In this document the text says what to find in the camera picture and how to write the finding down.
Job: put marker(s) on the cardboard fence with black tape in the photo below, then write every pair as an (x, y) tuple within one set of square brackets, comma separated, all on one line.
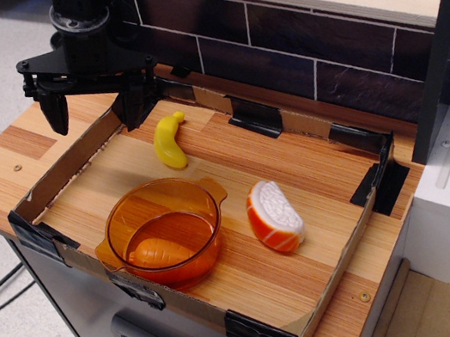
[(70, 184)]

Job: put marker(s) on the orange white salmon sushi toy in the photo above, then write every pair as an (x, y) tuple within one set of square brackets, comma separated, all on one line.
[(273, 219)]

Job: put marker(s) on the dark grey vertical post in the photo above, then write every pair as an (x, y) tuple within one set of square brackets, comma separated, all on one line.
[(436, 94)]

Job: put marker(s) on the orange transparent plastic pot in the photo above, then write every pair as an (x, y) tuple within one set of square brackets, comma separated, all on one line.
[(177, 210)]

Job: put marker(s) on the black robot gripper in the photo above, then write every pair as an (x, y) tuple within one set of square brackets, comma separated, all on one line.
[(90, 64)]

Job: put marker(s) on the orange toy carrot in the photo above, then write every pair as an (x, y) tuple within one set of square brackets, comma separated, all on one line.
[(155, 252)]

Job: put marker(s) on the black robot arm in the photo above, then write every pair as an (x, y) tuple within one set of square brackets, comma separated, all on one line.
[(78, 17)]

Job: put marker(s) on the yellow toy banana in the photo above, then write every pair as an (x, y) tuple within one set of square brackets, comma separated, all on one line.
[(166, 147)]

